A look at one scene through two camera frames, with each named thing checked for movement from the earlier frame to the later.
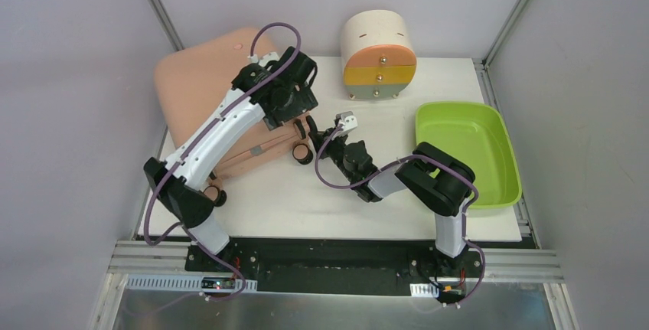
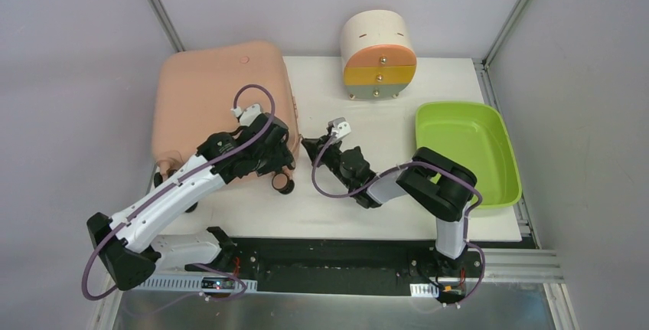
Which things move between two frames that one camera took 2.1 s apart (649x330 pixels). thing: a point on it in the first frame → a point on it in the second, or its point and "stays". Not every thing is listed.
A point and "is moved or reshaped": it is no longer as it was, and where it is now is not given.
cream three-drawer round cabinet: x=379 y=59 stays
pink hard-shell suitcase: x=192 y=73 is moved or reshaped
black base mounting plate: x=343 y=266 stays
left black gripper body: x=286 y=116 → x=279 y=152
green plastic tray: x=474 y=135 stays
